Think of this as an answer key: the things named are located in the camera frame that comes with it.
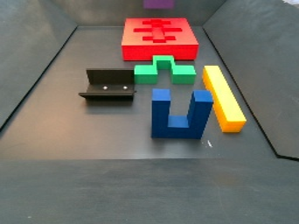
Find red puzzle board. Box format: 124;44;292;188
122;17;200;60

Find yellow long bar block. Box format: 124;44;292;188
202;66;247;133

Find green stepped block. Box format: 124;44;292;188
135;55;196;84

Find purple U-shaped block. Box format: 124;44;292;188
144;0;175;9

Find blue U-shaped block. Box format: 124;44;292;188
151;88;214;139

